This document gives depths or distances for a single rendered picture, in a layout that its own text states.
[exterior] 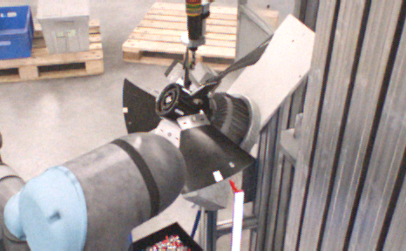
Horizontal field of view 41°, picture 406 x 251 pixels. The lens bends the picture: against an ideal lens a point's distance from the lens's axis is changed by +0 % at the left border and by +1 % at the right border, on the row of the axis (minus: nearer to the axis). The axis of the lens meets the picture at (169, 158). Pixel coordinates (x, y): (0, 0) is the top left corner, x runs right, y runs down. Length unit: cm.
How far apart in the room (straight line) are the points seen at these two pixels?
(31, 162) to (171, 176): 291
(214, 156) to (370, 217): 102
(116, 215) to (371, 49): 34
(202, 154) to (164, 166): 84
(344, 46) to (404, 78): 9
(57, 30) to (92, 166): 382
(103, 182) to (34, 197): 8
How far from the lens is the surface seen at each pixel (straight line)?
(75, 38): 448
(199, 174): 147
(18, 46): 452
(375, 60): 47
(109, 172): 65
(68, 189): 63
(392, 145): 46
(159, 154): 68
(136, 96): 189
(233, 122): 171
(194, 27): 147
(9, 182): 100
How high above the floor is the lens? 208
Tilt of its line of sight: 37 degrees down
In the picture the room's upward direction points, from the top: 2 degrees counter-clockwise
